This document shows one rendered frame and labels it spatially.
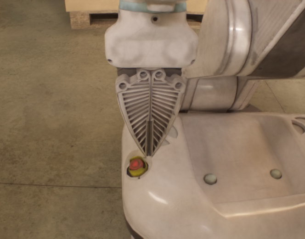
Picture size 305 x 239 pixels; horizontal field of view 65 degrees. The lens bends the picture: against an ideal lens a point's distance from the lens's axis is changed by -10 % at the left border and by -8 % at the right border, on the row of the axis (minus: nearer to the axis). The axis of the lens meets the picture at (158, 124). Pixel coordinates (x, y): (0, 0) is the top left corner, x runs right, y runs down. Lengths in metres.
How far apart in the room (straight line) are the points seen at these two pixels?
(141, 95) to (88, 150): 0.75
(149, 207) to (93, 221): 0.40
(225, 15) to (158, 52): 0.18
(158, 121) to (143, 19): 0.13
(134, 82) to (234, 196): 0.37
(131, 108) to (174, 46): 0.09
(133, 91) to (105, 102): 0.96
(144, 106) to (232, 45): 0.18
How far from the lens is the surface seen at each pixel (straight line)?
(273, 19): 0.39
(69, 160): 1.03
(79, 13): 2.09
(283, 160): 0.69
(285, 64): 0.47
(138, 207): 0.51
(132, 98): 0.31
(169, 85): 0.31
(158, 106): 0.32
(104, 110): 1.22
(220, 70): 0.45
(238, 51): 0.42
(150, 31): 0.26
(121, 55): 0.28
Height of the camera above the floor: 0.76
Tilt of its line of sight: 42 degrees down
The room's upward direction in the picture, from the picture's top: 4 degrees clockwise
